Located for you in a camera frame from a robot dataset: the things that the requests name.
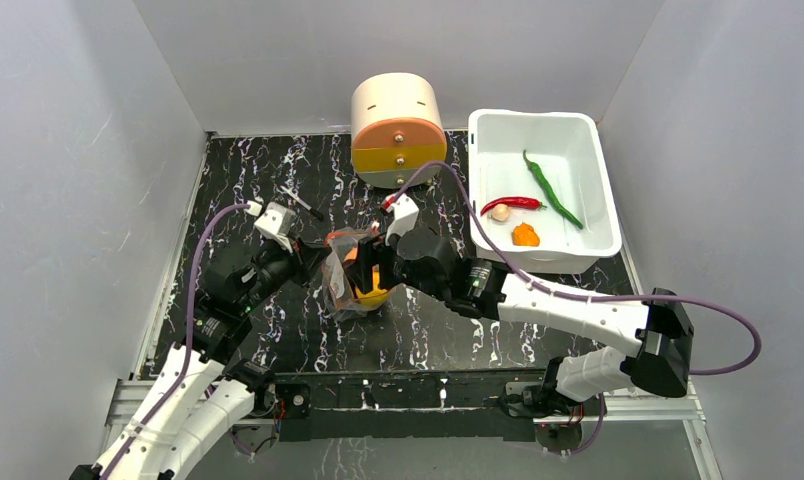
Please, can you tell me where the orange peach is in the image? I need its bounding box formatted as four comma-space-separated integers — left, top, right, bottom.
341, 246, 358, 272

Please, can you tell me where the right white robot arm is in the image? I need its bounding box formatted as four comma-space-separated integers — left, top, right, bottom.
344, 227, 693, 414

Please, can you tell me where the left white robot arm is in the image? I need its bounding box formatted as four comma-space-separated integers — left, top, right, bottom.
71, 239, 331, 479

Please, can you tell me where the clear zip bag orange zipper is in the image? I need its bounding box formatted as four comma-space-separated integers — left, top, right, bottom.
321, 222, 393, 323

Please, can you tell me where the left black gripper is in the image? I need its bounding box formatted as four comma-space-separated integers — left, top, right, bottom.
239, 231, 332, 312

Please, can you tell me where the red chili pepper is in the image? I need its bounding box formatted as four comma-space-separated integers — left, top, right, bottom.
480, 196, 547, 215

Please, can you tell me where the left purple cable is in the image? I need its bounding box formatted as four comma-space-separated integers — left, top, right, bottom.
97, 201, 261, 480

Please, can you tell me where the small orange pepper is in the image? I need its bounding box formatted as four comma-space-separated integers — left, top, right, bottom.
511, 223, 541, 247

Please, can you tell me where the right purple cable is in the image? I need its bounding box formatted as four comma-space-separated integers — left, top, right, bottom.
385, 160, 763, 378

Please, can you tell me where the white plastic bin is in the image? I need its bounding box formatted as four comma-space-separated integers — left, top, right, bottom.
467, 109, 622, 274

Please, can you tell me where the green chili pepper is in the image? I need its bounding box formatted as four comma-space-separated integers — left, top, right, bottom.
522, 150, 584, 230

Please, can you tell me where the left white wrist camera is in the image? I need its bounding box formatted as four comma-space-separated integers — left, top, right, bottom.
247, 201, 296, 254

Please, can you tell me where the yellow lemon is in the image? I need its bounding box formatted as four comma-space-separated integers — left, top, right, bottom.
344, 267, 392, 314

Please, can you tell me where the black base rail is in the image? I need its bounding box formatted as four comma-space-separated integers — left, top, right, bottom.
269, 367, 701, 444

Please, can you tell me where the round three-drawer cabinet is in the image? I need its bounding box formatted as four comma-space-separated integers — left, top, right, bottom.
351, 72, 447, 189

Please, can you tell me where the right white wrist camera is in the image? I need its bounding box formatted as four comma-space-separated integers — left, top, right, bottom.
382, 193, 420, 246

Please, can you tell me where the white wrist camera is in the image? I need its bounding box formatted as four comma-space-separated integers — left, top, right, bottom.
382, 193, 420, 246
247, 201, 296, 254

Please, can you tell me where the purple cable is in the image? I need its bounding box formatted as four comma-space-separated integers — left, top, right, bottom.
385, 160, 763, 378
97, 201, 261, 480

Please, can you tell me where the garlic bulb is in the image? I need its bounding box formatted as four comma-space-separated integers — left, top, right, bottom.
488, 203, 512, 223

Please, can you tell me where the black pen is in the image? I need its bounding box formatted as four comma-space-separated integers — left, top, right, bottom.
278, 186, 325, 221

